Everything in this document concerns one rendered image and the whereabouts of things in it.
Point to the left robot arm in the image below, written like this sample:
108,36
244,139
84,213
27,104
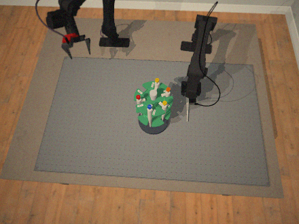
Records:
199,49

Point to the white pipette with blue button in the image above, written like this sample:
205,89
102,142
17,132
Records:
149,114

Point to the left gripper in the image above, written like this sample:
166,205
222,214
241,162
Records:
183,90

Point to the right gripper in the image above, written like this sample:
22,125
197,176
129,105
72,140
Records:
75,35

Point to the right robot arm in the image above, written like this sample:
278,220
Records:
60,18

